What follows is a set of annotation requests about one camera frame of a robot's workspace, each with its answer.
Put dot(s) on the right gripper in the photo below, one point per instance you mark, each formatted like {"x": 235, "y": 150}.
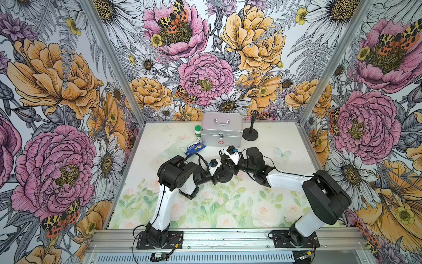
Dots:
{"x": 233, "y": 166}

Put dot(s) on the black round stand base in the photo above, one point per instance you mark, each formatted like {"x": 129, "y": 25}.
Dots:
{"x": 250, "y": 134}

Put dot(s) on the clear plastic bag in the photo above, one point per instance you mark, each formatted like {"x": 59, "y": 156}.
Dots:
{"x": 176, "y": 149}

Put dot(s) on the small circuit board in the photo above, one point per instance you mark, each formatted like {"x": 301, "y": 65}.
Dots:
{"x": 158, "y": 257}

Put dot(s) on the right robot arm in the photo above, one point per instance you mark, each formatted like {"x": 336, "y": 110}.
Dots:
{"x": 328, "y": 201}

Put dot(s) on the aluminium front rail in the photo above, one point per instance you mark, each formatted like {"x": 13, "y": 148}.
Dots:
{"x": 244, "y": 239}

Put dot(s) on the green capped white bottle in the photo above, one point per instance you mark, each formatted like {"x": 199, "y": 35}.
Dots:
{"x": 198, "y": 130}

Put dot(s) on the silver aluminium first aid case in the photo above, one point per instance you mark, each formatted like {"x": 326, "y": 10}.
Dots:
{"x": 222, "y": 129}

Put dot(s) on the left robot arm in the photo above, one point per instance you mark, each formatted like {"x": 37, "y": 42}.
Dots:
{"x": 176, "y": 176}

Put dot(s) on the black stand pole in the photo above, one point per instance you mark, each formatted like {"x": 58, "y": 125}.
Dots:
{"x": 225, "y": 159}

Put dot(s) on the blue snack packet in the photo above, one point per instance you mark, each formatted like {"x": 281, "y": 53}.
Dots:
{"x": 194, "y": 148}

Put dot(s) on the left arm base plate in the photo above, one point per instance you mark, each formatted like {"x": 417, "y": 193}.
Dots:
{"x": 162, "y": 240}

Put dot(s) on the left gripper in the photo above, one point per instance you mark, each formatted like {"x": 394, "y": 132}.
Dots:
{"x": 215, "y": 179}

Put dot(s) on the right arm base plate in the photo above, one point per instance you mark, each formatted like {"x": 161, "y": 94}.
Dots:
{"x": 284, "y": 238}

